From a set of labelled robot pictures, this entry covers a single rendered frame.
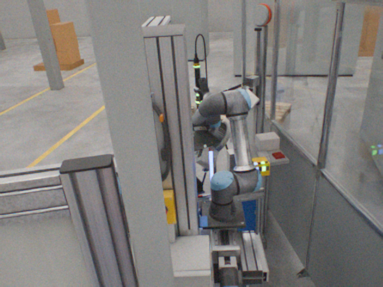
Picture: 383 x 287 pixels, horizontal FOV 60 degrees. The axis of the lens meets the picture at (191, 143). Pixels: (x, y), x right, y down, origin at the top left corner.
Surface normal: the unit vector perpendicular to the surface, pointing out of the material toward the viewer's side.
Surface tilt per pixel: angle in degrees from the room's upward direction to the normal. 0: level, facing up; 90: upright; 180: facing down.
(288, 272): 0
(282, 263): 0
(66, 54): 90
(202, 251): 0
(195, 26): 90
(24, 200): 90
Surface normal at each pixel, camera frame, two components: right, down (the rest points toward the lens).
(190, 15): -0.22, 0.46
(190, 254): -0.07, -0.89
